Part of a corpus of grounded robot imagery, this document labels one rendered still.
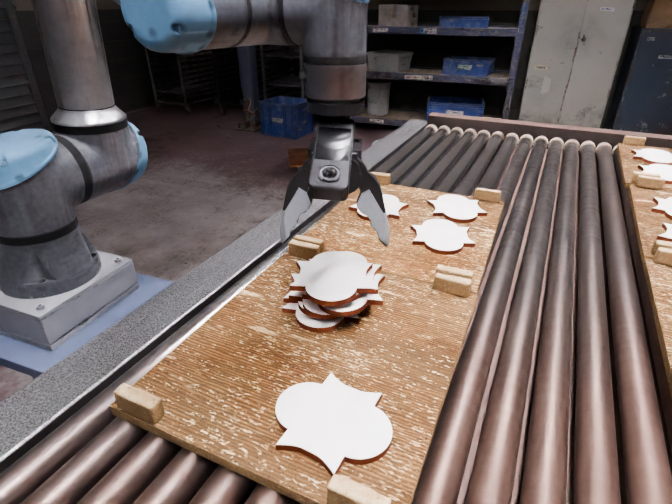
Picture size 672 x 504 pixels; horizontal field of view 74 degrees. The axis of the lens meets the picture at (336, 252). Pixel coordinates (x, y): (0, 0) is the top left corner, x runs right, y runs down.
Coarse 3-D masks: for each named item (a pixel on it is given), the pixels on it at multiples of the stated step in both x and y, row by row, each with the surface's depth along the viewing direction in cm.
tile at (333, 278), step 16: (320, 256) 70; (336, 256) 70; (352, 256) 70; (304, 272) 66; (320, 272) 66; (336, 272) 66; (352, 272) 66; (304, 288) 63; (320, 288) 63; (336, 288) 63; (352, 288) 63; (368, 288) 63; (320, 304) 61; (336, 304) 60
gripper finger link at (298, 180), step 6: (306, 168) 58; (294, 174) 59; (300, 174) 58; (294, 180) 59; (300, 180) 58; (288, 186) 59; (294, 186) 59; (300, 186) 59; (306, 186) 59; (288, 192) 59; (294, 192) 59; (288, 198) 60; (288, 204) 60
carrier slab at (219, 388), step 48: (288, 288) 73; (384, 288) 73; (192, 336) 62; (240, 336) 62; (288, 336) 62; (336, 336) 62; (384, 336) 62; (432, 336) 62; (144, 384) 55; (192, 384) 55; (240, 384) 55; (288, 384) 55; (384, 384) 55; (432, 384) 55; (192, 432) 49; (240, 432) 49; (432, 432) 49; (288, 480) 44; (384, 480) 44
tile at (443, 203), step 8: (432, 200) 102; (440, 200) 102; (448, 200) 102; (456, 200) 102; (464, 200) 102; (472, 200) 102; (440, 208) 98; (448, 208) 98; (456, 208) 98; (464, 208) 98; (472, 208) 98; (480, 208) 98; (448, 216) 95; (456, 216) 95; (464, 216) 95; (472, 216) 95
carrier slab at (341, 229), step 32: (352, 192) 109; (384, 192) 109; (416, 192) 109; (320, 224) 94; (352, 224) 94; (416, 224) 94; (480, 224) 94; (384, 256) 82; (416, 256) 82; (448, 256) 82; (480, 256) 82
